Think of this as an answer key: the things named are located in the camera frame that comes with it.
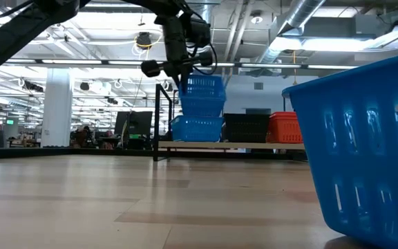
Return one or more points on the black aluminium table frame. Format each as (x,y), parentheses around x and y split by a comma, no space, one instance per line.
(64,153)

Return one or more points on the black background monitor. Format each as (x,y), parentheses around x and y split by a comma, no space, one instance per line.
(133,122)

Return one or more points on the blue plastic basket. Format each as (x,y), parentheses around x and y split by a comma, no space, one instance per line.
(197,129)
(358,155)
(202,91)

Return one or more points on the wooden shelf with black frame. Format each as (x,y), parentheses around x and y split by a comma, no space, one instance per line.
(219,145)

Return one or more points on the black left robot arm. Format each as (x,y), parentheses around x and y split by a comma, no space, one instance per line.
(12,34)

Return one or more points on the white pillar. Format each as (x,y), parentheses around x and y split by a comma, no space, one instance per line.
(56,107)

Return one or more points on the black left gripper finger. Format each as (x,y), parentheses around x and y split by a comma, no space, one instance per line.
(180,83)

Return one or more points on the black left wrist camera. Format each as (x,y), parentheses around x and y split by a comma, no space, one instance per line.
(199,31)

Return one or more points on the black ceiling camera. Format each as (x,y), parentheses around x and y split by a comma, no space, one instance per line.
(144,39)

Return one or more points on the black plastic basket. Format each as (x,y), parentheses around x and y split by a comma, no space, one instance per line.
(247,133)
(247,115)

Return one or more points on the silver ventilation duct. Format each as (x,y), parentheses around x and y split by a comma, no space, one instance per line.
(299,14)

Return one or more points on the person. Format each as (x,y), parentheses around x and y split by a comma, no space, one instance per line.
(83,136)

